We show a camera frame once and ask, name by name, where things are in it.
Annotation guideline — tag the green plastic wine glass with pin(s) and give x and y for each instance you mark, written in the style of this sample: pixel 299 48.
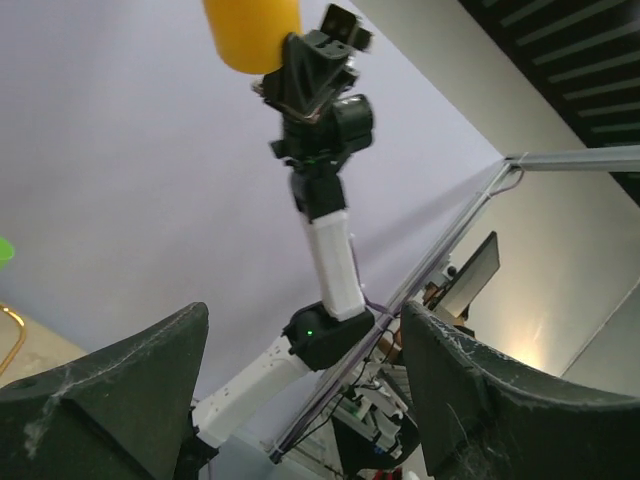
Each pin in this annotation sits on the green plastic wine glass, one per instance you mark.
pixel 7 252

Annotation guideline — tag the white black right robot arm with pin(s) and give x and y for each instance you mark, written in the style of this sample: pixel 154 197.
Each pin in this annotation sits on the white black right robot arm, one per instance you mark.
pixel 321 129

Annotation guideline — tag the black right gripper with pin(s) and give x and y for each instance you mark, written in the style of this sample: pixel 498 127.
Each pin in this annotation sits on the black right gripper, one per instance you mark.
pixel 314 75

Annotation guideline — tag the gold wire wine glass rack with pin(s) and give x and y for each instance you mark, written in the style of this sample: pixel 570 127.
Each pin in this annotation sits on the gold wire wine glass rack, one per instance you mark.
pixel 13 335

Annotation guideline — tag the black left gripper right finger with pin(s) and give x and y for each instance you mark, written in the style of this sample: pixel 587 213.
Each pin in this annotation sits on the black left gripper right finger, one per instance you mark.
pixel 484 415

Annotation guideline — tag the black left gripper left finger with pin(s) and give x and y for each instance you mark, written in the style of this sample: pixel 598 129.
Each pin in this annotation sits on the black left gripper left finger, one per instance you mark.
pixel 121 412

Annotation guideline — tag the yellow plastic wine glass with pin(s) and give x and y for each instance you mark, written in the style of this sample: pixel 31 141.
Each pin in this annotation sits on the yellow plastic wine glass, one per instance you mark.
pixel 249 34

